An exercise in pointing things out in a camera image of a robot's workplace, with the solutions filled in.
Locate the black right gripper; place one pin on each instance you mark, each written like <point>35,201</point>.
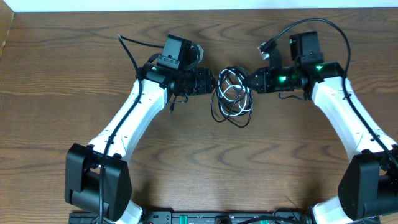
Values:
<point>263,73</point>

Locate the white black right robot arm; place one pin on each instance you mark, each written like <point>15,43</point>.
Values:
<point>369,186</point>

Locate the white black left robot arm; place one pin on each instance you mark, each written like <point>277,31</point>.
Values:
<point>97,178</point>

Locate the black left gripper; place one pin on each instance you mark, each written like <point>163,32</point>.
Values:
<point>206,77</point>

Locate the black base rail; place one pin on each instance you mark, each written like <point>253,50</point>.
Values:
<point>279,216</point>

